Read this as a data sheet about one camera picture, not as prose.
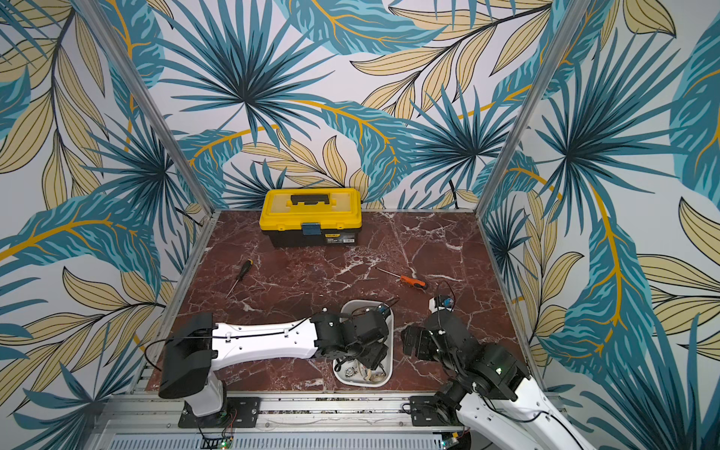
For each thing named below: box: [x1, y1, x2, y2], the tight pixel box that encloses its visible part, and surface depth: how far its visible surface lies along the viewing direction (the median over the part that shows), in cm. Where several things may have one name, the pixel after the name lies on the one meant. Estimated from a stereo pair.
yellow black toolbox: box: [258, 187, 363, 248], surface depth 100 cm
